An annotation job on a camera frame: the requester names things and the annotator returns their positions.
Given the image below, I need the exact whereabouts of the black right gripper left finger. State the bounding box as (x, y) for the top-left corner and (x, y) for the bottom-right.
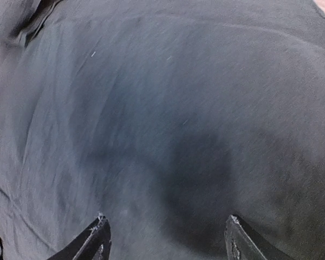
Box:
(48, 214), (112, 260)

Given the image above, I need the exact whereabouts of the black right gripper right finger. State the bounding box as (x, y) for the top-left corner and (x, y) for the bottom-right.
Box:
(224, 214), (290, 260)

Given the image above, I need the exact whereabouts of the black long sleeve shirt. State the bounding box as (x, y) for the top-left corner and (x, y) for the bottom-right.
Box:
(0, 1), (325, 259)

